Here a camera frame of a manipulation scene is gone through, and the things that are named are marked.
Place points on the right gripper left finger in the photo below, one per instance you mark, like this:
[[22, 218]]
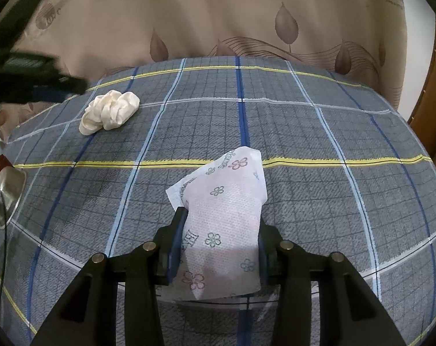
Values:
[[169, 241]]

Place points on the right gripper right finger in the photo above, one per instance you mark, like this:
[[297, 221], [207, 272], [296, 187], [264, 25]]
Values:
[[269, 239]]

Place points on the floral tissue packet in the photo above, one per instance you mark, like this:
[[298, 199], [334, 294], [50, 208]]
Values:
[[220, 241]]

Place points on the cream satin scrunchie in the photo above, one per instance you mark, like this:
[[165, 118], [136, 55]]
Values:
[[109, 111]]

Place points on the grey plaid bed sheet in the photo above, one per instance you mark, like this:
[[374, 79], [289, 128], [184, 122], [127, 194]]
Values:
[[344, 172]]

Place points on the beige leaf print curtain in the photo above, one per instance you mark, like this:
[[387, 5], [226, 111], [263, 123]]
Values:
[[364, 40]]

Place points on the steel bowl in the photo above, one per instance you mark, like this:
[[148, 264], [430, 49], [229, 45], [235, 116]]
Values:
[[12, 185]]

